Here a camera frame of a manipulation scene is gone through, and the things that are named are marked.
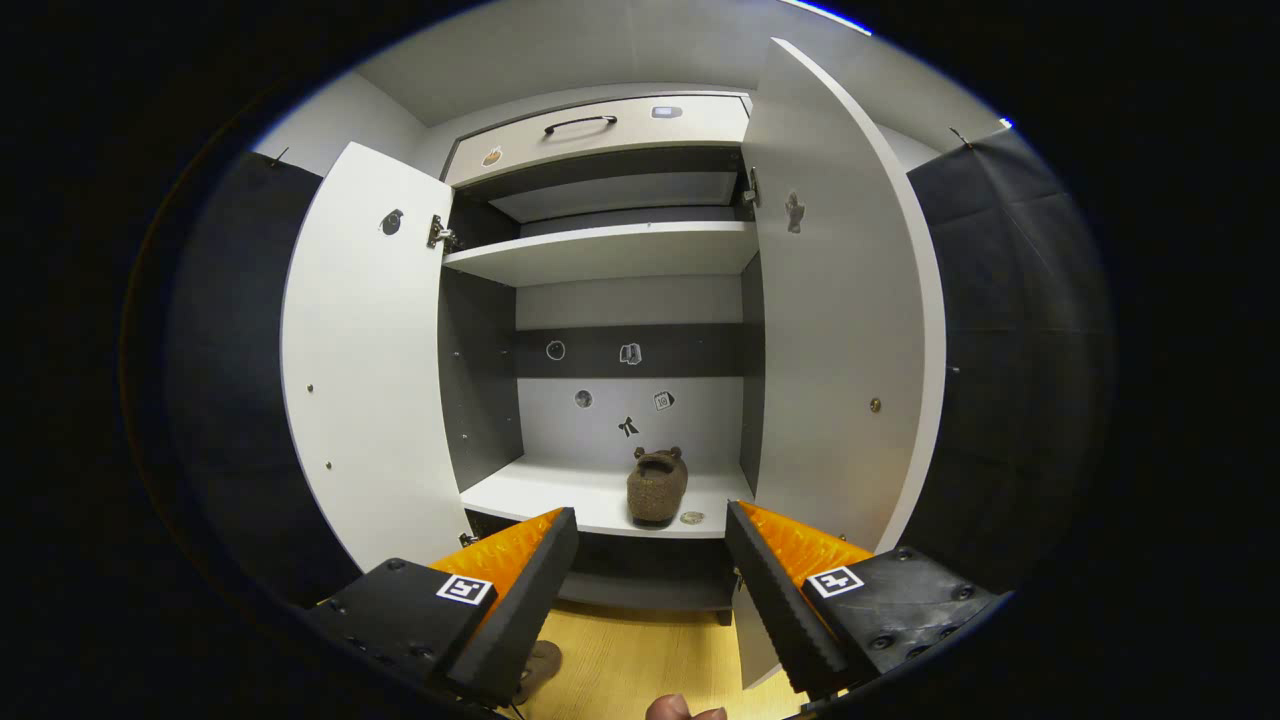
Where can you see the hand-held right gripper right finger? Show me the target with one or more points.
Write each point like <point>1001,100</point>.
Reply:
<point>780,610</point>

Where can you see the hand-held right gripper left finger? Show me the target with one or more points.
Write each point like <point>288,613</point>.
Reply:
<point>520,610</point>

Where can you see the brown plush shoe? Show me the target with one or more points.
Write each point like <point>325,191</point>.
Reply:
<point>540,665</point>
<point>655,490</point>

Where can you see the white shoe cabinet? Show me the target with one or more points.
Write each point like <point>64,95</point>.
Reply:
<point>560,495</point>

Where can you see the white cabinet door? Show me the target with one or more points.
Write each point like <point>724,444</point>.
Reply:
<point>370,380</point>
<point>840,350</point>

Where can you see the white cabinet shelf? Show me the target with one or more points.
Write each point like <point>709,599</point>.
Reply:
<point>600,255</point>
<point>560,495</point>

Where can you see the white cabinet drawer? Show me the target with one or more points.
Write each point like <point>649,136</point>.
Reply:
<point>700,130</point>

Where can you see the black backdrop cloth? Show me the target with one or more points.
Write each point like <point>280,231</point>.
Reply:
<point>230,400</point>
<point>1020,350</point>

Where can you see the ceiling light strip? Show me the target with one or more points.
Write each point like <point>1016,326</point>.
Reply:
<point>825,15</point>

